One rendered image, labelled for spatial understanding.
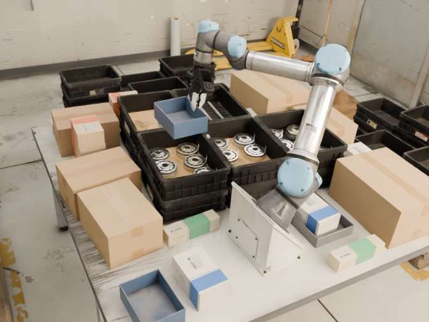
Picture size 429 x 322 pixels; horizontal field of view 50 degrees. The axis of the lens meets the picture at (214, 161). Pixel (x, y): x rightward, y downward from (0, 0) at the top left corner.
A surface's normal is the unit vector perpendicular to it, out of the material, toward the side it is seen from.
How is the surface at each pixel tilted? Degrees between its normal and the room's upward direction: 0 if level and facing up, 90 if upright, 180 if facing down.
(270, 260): 90
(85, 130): 0
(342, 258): 0
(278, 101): 90
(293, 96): 90
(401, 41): 90
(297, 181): 56
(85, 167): 0
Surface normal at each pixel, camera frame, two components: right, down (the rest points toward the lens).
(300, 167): -0.30, -0.06
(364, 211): -0.90, 0.19
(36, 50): 0.47, 0.51
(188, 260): 0.07, -0.83
